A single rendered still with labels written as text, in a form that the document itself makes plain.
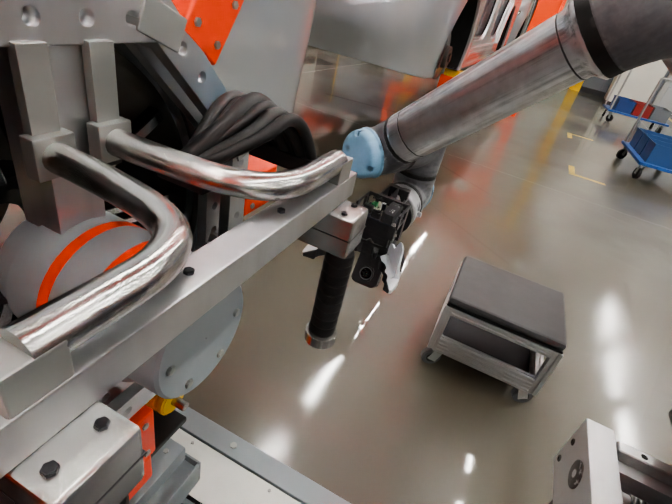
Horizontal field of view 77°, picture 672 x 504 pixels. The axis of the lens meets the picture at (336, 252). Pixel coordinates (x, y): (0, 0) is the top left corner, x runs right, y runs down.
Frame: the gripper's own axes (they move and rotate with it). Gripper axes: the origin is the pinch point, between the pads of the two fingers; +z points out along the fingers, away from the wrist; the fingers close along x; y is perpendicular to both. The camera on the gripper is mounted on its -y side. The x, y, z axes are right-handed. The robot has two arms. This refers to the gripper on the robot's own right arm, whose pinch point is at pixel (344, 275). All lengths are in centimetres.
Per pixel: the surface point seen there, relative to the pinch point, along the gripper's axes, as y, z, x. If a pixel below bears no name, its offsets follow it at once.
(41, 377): 16.2, 38.5, -1.5
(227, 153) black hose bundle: 17.0, 12.4, -11.3
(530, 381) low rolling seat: -68, -81, 51
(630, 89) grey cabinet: -41, -1105, 204
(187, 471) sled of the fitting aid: -68, 2, -24
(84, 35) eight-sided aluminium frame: 25.7, 19.6, -20.4
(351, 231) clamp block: 10.9, 6.8, 1.5
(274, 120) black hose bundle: 20.4, 8.4, -8.8
